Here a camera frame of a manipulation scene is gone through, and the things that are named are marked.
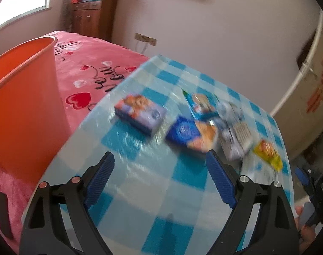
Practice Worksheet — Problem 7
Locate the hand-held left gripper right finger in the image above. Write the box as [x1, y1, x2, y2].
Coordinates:
[205, 150, 300, 255]

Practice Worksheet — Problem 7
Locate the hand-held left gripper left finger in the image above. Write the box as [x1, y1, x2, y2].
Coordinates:
[20, 151, 115, 255]

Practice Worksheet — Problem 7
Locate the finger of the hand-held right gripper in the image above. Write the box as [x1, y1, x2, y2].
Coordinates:
[295, 165, 310, 190]

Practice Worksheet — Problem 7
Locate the orange plastic bin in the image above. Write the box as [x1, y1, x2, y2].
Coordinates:
[0, 37, 73, 186]

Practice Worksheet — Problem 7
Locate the person's right hand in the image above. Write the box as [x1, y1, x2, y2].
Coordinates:
[294, 204, 319, 248]

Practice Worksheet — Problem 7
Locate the yellow snack packet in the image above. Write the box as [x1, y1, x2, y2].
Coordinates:
[253, 139, 284, 172]

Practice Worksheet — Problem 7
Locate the white drink carton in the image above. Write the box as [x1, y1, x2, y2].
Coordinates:
[218, 119, 253, 161]

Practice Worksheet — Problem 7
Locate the beige door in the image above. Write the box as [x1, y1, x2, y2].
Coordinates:
[269, 11, 323, 161]

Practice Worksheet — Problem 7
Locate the blue biscuit box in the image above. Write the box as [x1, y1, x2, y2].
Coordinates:
[165, 116, 219, 153]

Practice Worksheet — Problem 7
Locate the blue checked tablecloth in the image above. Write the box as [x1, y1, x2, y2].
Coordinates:
[26, 54, 296, 255]

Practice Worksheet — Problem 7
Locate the purple printed box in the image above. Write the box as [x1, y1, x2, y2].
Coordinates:
[114, 94, 168, 136]

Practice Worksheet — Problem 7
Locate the blue snack packet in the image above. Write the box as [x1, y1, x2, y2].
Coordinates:
[181, 89, 220, 120]

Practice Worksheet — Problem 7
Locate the red door decoration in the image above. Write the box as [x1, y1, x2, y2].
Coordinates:
[305, 37, 323, 115]

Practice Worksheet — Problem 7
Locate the black rectangular object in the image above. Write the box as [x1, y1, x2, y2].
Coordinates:
[0, 191, 13, 241]

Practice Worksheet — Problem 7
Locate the pink heart print blanket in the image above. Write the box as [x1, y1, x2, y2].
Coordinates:
[0, 30, 149, 247]

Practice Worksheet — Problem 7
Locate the brown wooden cabinet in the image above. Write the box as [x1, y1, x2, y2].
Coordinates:
[71, 0, 119, 43]

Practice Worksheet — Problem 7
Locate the white charging cable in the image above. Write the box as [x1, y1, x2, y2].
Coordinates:
[136, 41, 149, 55]

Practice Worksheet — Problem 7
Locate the wall socket strip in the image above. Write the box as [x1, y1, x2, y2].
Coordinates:
[135, 33, 157, 46]

